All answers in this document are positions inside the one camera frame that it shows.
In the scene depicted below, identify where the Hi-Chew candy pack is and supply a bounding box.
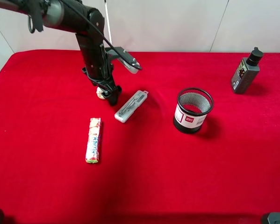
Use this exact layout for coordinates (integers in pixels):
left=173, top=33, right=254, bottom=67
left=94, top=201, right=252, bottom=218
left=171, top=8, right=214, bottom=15
left=85, top=118, right=101, bottom=163

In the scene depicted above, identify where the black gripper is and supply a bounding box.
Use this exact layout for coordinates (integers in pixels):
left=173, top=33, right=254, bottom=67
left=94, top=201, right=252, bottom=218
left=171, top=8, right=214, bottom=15
left=76, top=34, right=122, bottom=106

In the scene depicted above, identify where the red tablecloth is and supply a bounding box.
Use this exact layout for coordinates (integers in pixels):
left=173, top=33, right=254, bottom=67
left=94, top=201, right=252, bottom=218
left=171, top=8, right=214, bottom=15
left=0, top=50, right=280, bottom=224

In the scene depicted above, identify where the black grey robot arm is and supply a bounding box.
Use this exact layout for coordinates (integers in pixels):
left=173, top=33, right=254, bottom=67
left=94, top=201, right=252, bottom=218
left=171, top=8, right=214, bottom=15
left=0, top=0, right=122, bottom=106

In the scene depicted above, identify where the black mesh pen cup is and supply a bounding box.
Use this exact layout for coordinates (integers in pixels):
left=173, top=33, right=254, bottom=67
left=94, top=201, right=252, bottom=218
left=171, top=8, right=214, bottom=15
left=173, top=87, right=214, bottom=134

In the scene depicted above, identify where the clear plastic compass case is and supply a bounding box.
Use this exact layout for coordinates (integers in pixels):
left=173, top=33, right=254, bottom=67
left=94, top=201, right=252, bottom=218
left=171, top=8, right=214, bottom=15
left=115, top=90, right=148, bottom=123

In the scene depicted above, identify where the dark grey pump bottle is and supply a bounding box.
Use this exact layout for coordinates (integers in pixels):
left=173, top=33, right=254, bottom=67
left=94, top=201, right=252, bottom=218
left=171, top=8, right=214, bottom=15
left=231, top=47, right=264, bottom=94

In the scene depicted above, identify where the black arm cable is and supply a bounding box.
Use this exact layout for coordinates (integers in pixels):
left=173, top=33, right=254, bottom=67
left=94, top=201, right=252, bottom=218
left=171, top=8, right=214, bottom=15
left=60, top=0, right=115, bottom=49

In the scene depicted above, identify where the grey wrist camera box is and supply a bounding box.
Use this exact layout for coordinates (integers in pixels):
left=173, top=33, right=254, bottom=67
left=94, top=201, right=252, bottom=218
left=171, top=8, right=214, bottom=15
left=105, top=47, right=142, bottom=74

